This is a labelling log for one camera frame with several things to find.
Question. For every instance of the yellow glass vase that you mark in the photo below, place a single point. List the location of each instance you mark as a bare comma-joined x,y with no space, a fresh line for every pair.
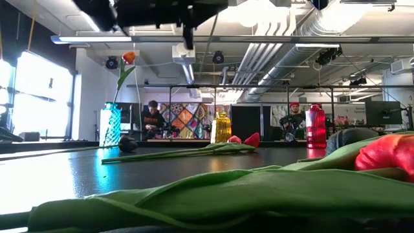
221,129

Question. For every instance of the black metal rack frame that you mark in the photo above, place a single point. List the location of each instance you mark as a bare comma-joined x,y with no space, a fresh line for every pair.
258,86

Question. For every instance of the black stage light cluster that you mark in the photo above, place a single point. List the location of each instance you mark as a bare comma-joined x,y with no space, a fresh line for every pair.
328,55

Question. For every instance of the grey box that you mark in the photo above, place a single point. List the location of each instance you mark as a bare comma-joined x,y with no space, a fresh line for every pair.
29,137

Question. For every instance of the red glass vase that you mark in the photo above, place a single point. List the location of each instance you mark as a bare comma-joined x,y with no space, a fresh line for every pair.
316,126

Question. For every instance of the white ceiling unit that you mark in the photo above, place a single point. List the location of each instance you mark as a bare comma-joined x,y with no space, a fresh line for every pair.
178,56

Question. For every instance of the black partition panel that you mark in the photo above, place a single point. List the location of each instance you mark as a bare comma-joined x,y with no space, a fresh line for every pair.
249,123

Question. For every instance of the colourful patchwork quilt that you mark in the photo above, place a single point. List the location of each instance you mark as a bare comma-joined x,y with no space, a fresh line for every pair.
191,119

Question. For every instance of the white ceiling light strip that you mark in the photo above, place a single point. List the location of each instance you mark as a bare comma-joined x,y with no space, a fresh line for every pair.
93,39

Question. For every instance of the black ceiling spotlight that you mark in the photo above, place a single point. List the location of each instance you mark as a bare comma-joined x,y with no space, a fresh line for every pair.
111,63
218,57

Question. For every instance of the bright window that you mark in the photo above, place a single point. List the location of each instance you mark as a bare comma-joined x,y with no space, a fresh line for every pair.
42,97

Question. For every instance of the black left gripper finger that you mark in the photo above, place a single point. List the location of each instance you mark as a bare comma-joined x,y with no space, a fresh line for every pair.
188,37

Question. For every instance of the person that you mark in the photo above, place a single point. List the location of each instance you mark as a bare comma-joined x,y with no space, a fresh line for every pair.
294,121
152,121

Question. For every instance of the blue glass vase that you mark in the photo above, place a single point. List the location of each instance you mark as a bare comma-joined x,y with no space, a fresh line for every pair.
110,126

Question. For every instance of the white wall unit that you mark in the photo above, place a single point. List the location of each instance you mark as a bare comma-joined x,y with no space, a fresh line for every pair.
401,65

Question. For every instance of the pink flower bouquet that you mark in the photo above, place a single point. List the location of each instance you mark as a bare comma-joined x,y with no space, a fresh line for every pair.
343,121

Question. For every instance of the black monitor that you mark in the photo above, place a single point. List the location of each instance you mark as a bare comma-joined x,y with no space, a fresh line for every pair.
383,113

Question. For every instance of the grey overhead beam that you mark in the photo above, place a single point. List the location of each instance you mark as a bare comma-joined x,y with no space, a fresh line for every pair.
258,39

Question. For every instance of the silver spiral air duct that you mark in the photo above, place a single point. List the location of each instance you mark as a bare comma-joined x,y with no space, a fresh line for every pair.
291,58

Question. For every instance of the black table frame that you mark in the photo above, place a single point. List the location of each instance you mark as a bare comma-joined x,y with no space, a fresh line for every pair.
64,144

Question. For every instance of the orange artificial tulip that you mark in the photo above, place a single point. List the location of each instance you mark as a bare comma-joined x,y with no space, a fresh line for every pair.
385,155
129,57

